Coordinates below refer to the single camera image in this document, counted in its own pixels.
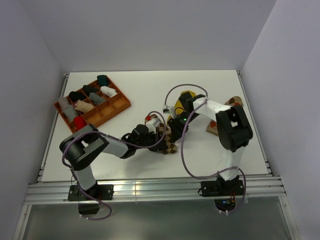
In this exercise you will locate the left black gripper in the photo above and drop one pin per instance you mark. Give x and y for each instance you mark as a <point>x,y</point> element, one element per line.
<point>158,148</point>

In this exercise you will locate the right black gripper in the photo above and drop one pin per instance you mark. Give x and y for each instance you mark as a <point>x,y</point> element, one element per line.
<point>177,130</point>

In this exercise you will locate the brown argyle sock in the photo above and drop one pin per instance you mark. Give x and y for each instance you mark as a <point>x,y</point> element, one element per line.
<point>166,140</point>

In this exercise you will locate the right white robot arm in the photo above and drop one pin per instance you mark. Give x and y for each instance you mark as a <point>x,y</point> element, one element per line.
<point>234,130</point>

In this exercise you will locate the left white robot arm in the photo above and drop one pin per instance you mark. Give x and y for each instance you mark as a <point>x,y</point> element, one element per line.
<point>81,148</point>

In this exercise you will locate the yellow sock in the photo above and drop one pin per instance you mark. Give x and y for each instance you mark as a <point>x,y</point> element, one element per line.
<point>182,108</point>

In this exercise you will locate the orange argyle sock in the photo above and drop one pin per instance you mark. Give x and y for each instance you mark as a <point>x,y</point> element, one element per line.
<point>214,126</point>

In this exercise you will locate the orange compartment tray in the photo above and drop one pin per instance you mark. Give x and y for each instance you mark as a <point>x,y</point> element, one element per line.
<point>101,113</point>

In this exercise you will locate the white rolled sock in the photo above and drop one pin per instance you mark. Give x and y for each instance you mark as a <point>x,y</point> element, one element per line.
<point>108,91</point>

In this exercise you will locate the grey rolled sock middle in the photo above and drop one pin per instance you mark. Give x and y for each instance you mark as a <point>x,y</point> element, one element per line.
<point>96,99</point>

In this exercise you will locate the red rolled sock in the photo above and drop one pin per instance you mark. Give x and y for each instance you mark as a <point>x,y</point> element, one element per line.
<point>79,123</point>

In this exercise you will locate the dark green rolled sock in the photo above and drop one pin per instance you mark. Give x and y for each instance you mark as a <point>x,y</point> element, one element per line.
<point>103,80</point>

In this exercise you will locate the beige rolled sock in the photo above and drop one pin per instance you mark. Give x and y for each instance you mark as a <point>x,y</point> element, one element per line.
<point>83,107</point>

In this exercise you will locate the black rolled sock upper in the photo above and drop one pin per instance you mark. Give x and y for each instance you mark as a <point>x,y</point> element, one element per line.
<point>87,89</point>

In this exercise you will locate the black rolled sock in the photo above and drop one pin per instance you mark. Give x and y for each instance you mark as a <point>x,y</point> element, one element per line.
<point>87,89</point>
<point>76,96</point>

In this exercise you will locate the dark grey rolled sock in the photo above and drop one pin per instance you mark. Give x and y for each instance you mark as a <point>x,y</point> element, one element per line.
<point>70,113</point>

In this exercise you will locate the black rolled sock left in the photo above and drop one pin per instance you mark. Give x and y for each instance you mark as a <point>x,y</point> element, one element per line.
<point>76,96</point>

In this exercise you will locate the light grey rolled sock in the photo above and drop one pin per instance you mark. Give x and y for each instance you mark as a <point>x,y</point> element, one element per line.
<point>63,102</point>

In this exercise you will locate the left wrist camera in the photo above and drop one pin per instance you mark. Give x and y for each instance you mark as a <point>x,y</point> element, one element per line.
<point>152,122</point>

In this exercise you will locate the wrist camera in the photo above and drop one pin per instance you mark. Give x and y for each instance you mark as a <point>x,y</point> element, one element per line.
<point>152,122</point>
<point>166,109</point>

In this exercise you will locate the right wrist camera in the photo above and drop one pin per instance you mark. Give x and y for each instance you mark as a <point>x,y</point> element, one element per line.
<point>166,109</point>

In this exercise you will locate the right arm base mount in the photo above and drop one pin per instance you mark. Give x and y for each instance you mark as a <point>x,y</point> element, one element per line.
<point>229,190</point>

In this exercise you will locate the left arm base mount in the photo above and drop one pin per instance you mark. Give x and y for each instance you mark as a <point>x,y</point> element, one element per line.
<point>89,200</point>

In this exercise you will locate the aluminium rail frame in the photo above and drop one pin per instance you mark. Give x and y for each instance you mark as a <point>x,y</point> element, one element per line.
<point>154,197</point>

